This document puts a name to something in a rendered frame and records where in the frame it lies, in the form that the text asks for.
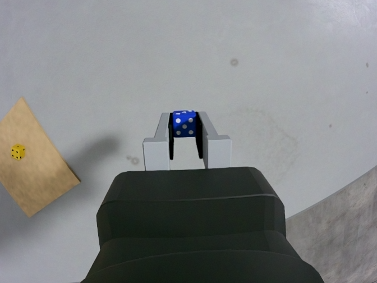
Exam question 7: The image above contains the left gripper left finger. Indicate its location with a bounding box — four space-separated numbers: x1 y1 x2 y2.
142 112 174 171

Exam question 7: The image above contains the blue die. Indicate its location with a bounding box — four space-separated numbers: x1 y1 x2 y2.
173 110 196 138

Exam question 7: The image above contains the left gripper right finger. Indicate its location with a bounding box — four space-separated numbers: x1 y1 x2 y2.
195 111 232 168

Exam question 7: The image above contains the tan mat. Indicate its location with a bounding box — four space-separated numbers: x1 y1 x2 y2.
0 97 81 218

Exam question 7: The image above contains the yellow die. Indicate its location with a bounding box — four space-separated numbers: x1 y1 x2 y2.
11 144 25 161

